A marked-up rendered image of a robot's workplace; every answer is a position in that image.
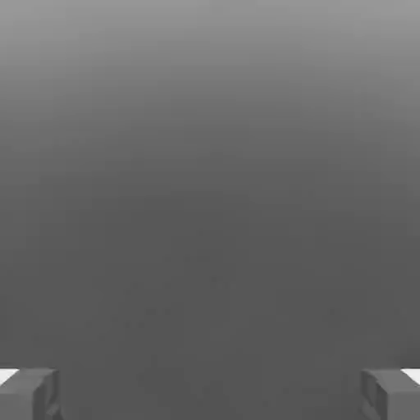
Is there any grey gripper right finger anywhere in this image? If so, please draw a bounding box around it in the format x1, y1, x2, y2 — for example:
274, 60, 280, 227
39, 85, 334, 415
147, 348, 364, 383
358, 367, 420, 420

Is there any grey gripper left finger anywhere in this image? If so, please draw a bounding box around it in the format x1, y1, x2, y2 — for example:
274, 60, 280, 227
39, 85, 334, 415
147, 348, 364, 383
0, 367, 63, 420

